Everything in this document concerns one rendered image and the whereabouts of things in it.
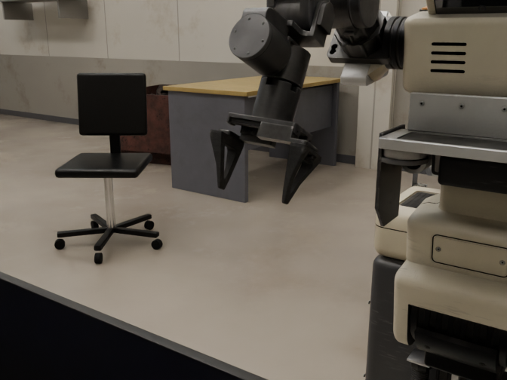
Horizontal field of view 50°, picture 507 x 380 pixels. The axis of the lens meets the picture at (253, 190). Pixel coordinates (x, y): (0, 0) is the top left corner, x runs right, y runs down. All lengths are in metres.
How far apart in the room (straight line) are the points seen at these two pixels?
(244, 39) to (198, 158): 3.53
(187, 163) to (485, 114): 3.55
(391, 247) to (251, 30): 0.74
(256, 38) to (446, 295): 0.52
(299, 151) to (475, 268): 0.42
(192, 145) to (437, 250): 3.38
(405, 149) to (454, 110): 0.11
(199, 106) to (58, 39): 4.18
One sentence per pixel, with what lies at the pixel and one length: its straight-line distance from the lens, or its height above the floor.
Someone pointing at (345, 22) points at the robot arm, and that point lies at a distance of 0.87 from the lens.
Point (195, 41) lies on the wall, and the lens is 6.24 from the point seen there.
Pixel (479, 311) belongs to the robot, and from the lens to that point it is 0.95.
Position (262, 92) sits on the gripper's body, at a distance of 0.73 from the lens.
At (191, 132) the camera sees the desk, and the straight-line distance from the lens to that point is 4.20.
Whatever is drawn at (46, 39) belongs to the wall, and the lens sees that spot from 8.24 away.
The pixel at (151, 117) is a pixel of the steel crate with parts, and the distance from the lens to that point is 5.12.
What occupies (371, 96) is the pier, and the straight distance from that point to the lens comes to 5.03.
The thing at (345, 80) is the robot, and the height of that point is 1.11.
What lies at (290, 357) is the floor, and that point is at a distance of 2.19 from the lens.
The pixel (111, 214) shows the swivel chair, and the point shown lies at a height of 0.19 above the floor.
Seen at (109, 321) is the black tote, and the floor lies 1.06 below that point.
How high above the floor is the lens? 1.19
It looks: 16 degrees down
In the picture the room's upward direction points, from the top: straight up
